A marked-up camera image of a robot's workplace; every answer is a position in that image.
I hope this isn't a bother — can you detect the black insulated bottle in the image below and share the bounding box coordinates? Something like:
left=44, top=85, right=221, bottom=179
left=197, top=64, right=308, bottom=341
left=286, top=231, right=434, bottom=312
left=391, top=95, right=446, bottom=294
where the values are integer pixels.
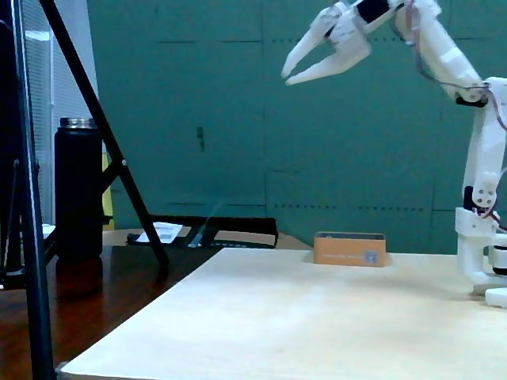
left=54, top=117, right=105, bottom=260

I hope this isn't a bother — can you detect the light wooden board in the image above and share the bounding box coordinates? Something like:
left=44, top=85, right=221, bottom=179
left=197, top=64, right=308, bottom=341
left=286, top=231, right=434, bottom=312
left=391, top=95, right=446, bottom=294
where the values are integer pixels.
left=59, top=247, right=507, bottom=380

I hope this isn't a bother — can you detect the white printed paper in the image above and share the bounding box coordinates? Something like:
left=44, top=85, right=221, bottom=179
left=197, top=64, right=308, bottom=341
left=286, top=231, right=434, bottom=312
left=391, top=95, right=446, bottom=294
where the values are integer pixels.
left=137, top=222, right=184, bottom=244

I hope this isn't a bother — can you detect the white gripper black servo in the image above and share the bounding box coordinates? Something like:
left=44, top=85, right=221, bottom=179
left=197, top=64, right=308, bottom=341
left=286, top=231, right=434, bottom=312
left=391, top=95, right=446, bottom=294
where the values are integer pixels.
left=280, top=0, right=394, bottom=87

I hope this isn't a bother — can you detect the black flat frame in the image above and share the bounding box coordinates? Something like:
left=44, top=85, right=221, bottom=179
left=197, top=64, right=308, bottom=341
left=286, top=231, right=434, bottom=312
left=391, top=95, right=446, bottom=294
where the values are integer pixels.
left=126, top=215, right=279, bottom=250

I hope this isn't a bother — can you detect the black tripod stand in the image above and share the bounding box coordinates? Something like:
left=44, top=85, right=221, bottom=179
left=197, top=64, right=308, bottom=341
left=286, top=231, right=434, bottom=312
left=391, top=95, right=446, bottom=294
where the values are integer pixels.
left=0, top=0, right=171, bottom=380

